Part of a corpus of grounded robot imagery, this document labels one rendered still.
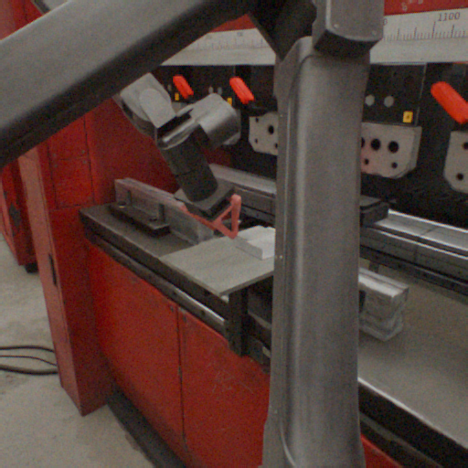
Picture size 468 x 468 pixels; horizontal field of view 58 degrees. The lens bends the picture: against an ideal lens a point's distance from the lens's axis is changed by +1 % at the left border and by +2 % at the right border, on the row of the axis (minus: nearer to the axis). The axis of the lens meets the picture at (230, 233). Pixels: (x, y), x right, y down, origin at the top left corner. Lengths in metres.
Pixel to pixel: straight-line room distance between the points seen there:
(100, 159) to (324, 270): 1.32
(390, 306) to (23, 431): 1.57
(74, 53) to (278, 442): 0.28
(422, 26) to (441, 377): 0.52
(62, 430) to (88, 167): 1.04
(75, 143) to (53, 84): 1.23
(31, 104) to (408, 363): 0.68
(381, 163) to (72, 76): 0.52
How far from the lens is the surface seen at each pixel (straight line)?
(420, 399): 0.73
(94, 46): 0.30
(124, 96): 0.66
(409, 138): 0.69
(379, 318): 0.82
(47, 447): 1.92
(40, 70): 0.30
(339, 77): 0.32
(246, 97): 0.85
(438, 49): 0.68
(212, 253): 0.82
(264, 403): 0.96
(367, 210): 1.04
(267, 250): 0.83
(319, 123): 0.31
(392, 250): 1.07
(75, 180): 1.53
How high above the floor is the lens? 1.34
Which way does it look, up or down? 22 degrees down
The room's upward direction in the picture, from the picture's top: straight up
